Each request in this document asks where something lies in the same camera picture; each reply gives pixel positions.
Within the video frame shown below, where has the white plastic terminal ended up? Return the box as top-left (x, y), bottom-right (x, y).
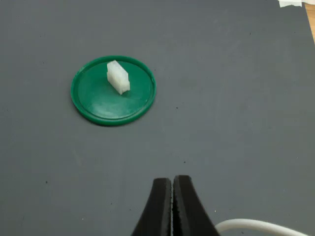
top-left (106, 59), bottom-right (130, 95)

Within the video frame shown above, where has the round green lid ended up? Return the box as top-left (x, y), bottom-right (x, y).
top-left (70, 55), bottom-right (157, 126)

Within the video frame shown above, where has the dark grey mat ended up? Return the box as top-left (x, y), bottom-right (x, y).
top-left (0, 0), bottom-right (315, 236)

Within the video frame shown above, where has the white tape strip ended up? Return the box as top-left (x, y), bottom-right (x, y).
top-left (278, 0), bottom-right (303, 8)

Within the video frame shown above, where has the white cable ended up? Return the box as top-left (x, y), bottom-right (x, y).
top-left (215, 218), bottom-right (315, 236)

